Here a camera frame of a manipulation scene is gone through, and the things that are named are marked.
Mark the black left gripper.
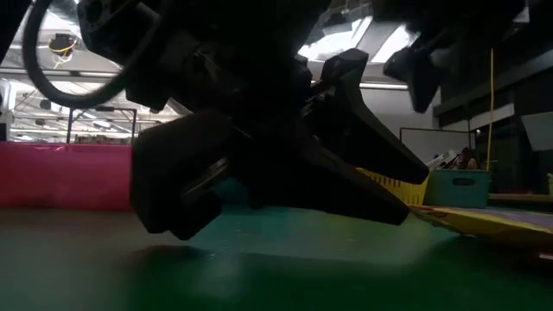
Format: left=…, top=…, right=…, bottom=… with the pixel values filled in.
left=77, top=0, right=334, bottom=143

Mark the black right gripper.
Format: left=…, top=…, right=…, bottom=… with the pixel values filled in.
left=371, top=0, right=526, bottom=114

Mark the white red candy bar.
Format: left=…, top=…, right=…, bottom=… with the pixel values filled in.
left=425, top=149, right=459, bottom=170

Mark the brown candy bar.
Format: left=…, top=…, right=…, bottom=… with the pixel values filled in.
left=457, top=146, right=480, bottom=170

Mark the yellow purple candy packet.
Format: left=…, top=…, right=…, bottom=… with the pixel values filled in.
left=410, top=205, right=553, bottom=250

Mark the yellow plastic basket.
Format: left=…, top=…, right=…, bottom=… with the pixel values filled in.
left=358, top=167, right=429, bottom=206

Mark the small teal plastic bin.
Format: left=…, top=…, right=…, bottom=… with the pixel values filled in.
left=425, top=168, right=493, bottom=209

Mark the pink plastic bin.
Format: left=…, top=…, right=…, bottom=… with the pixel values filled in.
left=0, top=142, right=133, bottom=212

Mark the yellow hanging cable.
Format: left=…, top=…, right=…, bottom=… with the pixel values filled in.
left=486, top=47, right=496, bottom=172

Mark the black stand frame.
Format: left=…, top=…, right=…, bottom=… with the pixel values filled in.
left=66, top=105, right=138, bottom=143

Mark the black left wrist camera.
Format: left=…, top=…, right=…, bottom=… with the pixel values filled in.
left=129, top=111, right=237, bottom=242

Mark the black ceiling camera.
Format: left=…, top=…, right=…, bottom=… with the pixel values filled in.
left=47, top=33, right=79, bottom=58

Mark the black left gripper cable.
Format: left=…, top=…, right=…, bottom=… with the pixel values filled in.
left=22, top=0, right=150, bottom=110

